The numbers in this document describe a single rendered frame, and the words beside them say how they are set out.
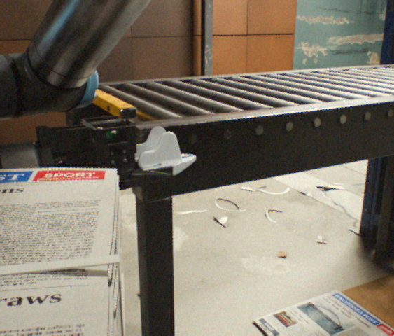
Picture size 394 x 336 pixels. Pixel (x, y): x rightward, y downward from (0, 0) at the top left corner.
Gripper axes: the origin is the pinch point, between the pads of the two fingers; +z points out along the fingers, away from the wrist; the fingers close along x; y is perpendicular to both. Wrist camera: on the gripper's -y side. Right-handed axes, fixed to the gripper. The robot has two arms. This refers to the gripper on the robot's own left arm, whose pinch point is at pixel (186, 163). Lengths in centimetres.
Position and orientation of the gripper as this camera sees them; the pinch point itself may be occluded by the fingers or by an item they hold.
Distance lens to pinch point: 65.2
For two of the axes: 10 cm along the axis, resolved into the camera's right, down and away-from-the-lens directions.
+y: 0.0, -9.5, -3.1
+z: 8.9, -1.4, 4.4
